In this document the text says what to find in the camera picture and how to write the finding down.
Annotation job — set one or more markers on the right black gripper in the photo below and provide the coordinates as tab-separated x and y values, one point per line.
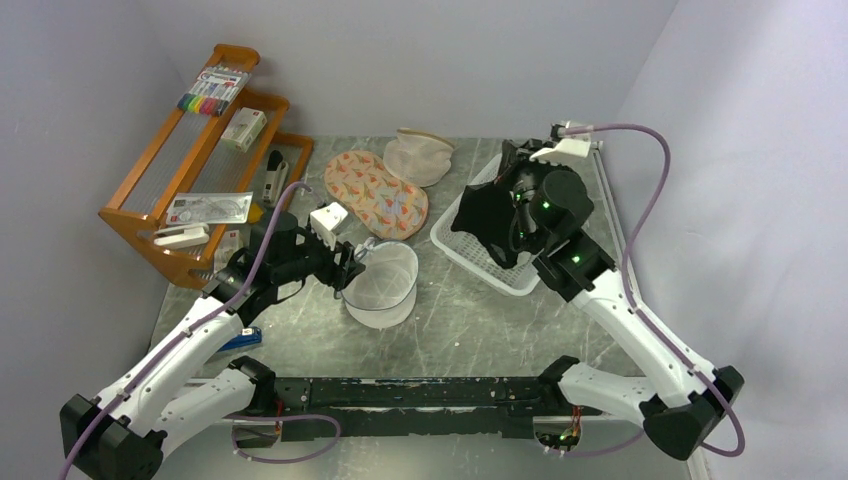
516	159

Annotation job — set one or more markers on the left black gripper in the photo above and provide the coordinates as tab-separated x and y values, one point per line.
339	275

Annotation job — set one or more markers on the black bra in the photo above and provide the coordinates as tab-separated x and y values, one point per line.
487	212

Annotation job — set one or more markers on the white mesh laundry bag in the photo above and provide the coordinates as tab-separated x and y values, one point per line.
384	294

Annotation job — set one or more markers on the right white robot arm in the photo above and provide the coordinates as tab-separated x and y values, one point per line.
682	401

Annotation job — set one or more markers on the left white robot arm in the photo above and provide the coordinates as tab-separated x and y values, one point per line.
130	427

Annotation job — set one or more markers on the floral pink laundry bag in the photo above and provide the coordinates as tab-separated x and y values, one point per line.
390	208

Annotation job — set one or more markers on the beige mesh laundry bag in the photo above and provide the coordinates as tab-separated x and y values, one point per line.
418	157

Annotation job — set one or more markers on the yellow triangular eraser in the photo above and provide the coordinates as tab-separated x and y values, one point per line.
255	213

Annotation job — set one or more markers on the white plastic basket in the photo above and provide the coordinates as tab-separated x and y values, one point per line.
467	252

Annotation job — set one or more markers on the staples box package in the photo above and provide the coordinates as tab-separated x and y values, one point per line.
230	243

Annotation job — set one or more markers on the blue stapler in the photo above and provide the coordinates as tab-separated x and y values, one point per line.
247	337

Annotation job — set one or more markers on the black grey stapler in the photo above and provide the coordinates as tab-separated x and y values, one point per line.
275	178

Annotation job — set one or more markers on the clear ruler set package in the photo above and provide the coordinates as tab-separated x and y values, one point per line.
209	208

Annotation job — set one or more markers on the white stapler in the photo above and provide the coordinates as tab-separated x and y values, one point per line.
182	236

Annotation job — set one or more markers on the orange wooden shelf rack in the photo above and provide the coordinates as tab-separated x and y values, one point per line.
185	155

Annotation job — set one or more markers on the small white green box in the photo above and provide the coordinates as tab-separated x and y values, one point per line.
243	129

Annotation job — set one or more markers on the coloured marker pen set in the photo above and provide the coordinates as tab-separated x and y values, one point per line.
213	91

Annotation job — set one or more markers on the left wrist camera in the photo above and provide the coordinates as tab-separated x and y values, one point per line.
326	221

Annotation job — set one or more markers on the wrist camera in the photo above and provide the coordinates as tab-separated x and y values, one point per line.
326	221
569	140

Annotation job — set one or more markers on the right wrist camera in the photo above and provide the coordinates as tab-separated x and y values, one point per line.
569	140

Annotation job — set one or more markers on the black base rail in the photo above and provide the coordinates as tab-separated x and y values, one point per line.
319	407

